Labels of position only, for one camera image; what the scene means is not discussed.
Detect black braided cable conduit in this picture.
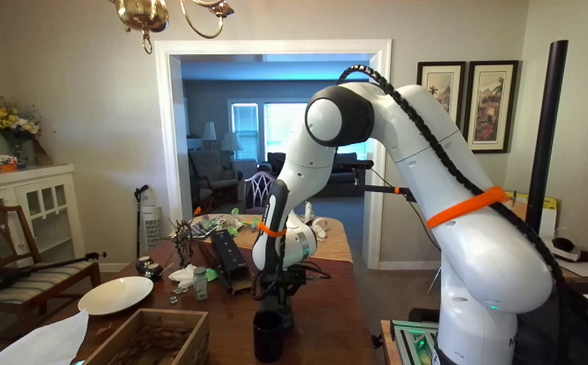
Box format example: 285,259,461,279
335,63,571,289

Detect small orange strap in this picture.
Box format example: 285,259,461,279
256,220,289,239

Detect white cabinet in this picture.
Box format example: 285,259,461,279
0,161,88,272

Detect white openwork chair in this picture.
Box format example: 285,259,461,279
243,167,279,213

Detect grey armchair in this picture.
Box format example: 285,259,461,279
189,147,242,204

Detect thin black floor stand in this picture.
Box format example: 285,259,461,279
133,183,153,259

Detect long black case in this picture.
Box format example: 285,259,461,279
210,229,256,295

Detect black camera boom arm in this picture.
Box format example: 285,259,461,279
359,181,421,204

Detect black telephone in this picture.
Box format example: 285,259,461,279
552,235,588,265

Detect white table lamp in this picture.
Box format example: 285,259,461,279
201,119,220,151

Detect black vertical pole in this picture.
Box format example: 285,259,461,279
524,38,573,235

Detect black mug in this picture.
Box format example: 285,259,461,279
252,307,287,365

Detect yellow flowers in vase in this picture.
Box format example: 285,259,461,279
0,98,44,170

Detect colourful packet pile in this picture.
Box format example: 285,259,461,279
190,210,264,239

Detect yellow white box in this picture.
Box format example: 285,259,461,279
509,190,562,239

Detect brass chandelier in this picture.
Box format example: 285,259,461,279
107,0,237,56

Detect wooden crate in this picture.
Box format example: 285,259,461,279
84,305,211,365

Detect small clear bottle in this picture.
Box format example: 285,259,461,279
192,268,211,302

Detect green framed panel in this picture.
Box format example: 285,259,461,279
379,317,443,365

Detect wide orange strap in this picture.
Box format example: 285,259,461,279
424,184,514,230

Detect white ribbed bin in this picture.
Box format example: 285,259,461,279
140,202,167,258

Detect crumpled white tissue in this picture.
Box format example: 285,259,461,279
167,262,201,293

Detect small black device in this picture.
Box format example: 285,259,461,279
135,253,167,281

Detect dark wooden chair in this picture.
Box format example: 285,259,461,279
0,198,104,360

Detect dark metal plant figure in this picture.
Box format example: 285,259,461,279
171,216,198,270

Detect black fabric cover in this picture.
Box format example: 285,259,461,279
514,279,588,365

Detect white door frame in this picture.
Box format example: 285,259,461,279
153,36,393,272

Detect white plate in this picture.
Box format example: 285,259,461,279
78,273,156,317

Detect white napkin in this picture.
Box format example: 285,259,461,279
0,307,92,365

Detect small white figurine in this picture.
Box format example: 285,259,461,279
311,216,330,243

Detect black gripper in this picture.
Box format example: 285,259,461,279
264,265,300,311

